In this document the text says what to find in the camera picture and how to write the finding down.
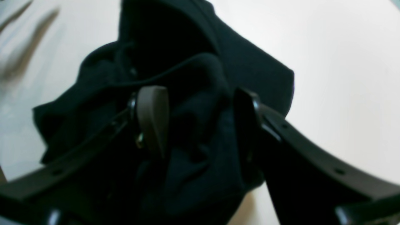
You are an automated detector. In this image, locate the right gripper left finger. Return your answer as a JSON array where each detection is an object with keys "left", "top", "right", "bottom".
[{"left": 1, "top": 86, "right": 170, "bottom": 225}]

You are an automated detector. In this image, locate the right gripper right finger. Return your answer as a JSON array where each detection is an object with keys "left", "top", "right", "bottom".
[{"left": 234, "top": 88, "right": 400, "bottom": 225}]

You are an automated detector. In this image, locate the black T-shirt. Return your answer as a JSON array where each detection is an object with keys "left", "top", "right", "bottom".
[{"left": 34, "top": 0, "right": 294, "bottom": 225}]

